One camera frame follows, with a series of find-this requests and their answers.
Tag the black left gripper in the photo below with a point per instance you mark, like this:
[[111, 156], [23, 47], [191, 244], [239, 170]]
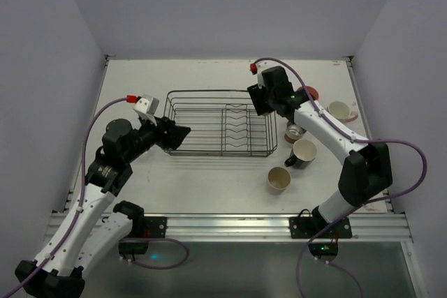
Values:
[[164, 132]]

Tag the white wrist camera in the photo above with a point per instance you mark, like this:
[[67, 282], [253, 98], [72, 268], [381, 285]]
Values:
[[259, 74], [145, 108]]

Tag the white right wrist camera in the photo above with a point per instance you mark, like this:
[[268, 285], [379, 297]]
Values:
[[259, 74]]

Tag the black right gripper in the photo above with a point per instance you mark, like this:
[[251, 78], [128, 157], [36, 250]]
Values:
[[259, 100]]

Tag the grey wire dish rack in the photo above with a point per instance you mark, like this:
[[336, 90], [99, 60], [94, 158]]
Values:
[[223, 122]]

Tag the black mug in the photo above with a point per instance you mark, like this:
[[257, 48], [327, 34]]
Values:
[[302, 154]]

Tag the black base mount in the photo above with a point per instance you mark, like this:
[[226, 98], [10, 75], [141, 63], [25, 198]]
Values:
[[153, 226], [325, 247]]

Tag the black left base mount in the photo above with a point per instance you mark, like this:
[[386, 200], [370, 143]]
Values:
[[153, 226]]

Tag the pink faceted mug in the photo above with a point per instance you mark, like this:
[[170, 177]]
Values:
[[342, 112]]

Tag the salmon pink plastic cup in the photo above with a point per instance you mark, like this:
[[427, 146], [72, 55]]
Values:
[[312, 92]]

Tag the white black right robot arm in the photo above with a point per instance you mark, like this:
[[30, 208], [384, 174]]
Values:
[[366, 169]]

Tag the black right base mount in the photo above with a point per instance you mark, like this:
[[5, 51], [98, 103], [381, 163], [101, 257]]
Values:
[[325, 247]]

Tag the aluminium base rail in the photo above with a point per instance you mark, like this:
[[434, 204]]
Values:
[[274, 228]]

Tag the beige tall cup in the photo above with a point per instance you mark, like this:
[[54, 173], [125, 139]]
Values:
[[278, 180]]

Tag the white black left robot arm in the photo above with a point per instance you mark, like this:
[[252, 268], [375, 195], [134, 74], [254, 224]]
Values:
[[59, 269]]

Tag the cream cup brown band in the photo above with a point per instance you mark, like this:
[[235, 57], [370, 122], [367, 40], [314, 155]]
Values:
[[293, 132]]

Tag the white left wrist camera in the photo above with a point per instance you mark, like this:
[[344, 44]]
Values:
[[145, 108]]

